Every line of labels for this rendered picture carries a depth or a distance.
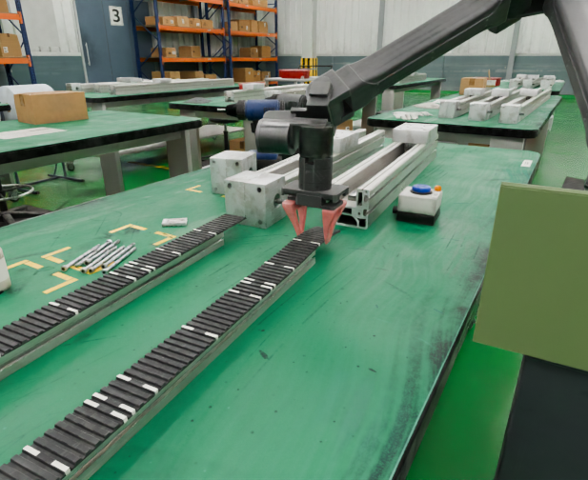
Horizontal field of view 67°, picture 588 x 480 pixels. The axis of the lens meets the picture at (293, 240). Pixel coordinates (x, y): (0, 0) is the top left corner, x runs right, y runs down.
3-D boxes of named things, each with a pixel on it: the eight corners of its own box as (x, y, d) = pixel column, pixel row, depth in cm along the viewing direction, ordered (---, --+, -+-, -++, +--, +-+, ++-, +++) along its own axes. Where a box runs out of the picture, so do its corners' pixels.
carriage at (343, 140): (339, 163, 125) (340, 138, 122) (303, 159, 130) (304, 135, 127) (357, 152, 138) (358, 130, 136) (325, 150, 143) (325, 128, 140)
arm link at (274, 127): (334, 75, 72) (341, 110, 80) (267, 74, 76) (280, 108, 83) (317, 136, 68) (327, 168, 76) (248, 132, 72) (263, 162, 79)
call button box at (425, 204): (433, 226, 95) (436, 197, 92) (388, 219, 99) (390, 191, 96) (439, 215, 101) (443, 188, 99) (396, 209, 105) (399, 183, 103)
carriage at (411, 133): (426, 153, 138) (429, 130, 135) (391, 150, 142) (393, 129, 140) (435, 145, 151) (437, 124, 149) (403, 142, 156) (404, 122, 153)
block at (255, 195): (275, 230, 92) (275, 186, 89) (226, 221, 97) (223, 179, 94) (294, 217, 100) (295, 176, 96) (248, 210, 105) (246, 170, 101)
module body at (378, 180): (367, 230, 93) (370, 190, 90) (322, 222, 97) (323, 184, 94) (435, 157, 159) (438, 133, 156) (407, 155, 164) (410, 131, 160)
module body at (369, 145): (285, 216, 101) (285, 179, 98) (248, 210, 105) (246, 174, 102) (383, 152, 167) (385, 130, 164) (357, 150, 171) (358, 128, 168)
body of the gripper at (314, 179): (296, 189, 82) (296, 149, 79) (349, 196, 78) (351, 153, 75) (279, 198, 77) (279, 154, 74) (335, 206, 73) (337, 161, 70)
